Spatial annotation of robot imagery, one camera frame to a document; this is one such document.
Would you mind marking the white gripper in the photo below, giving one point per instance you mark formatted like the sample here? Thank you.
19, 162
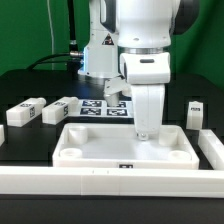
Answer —
147, 75

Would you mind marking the white desk top tray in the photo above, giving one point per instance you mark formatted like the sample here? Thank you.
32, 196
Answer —
118, 146

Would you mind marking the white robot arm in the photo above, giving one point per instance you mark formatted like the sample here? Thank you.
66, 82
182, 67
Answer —
133, 27

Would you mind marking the white fiducial marker sheet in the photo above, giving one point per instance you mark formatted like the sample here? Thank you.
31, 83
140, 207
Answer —
100, 108

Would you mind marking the white front fence bar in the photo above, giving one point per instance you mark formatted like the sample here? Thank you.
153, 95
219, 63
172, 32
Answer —
111, 182

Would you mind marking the white block left edge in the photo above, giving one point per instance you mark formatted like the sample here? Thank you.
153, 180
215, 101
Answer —
2, 135

